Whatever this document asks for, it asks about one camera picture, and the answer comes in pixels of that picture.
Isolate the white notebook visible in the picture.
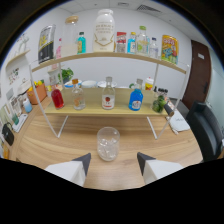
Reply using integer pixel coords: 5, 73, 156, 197
167, 109, 191, 133

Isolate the clear bottle red label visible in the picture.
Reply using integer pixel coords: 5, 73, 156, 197
101, 76, 116, 111

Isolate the blue liquid bottle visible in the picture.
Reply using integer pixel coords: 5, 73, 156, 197
128, 78, 144, 112

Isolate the green potted plant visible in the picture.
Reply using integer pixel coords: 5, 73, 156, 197
60, 67, 75, 84

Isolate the yellow drink can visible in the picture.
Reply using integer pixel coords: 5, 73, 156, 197
161, 34, 180, 65

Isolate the small teal bottle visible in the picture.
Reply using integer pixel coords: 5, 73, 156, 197
77, 31, 87, 55

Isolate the brown door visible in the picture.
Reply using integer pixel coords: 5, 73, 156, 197
181, 39, 213, 110

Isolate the clear glass with ice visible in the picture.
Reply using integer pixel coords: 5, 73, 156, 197
96, 126, 121, 162

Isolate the blue and white cup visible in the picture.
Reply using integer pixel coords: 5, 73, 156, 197
22, 98, 34, 114

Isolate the black and yellow can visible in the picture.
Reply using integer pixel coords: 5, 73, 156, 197
37, 23, 57, 64

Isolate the wooden wall shelf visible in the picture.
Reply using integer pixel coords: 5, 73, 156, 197
5, 49, 31, 69

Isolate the pink bottle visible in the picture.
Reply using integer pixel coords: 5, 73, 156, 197
55, 37, 63, 60

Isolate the white tray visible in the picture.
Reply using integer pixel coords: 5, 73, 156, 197
11, 113, 29, 133

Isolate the black kettle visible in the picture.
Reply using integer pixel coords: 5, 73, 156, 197
0, 122, 16, 147

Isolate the orange storage basket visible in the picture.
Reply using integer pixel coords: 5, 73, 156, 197
26, 83, 48, 105

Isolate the small clear bottle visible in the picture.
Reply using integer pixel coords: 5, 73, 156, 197
148, 37, 159, 60

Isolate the black chair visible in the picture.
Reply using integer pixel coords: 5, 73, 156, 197
185, 101, 224, 163

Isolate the white-framed wooden shelf rack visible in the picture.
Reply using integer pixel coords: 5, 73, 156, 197
29, 51, 191, 140

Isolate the red liquid bottle white cap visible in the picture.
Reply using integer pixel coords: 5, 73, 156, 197
50, 84, 65, 110

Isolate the small bottle red cap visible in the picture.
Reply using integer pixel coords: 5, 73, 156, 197
145, 77, 155, 91

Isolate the large white milk bottle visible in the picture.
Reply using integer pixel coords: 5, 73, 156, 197
92, 8, 116, 53

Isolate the light blue bottle yellow cap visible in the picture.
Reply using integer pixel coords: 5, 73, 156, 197
127, 31, 137, 55

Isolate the clear jar wooden lid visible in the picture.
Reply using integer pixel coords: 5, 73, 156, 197
60, 15, 80, 57

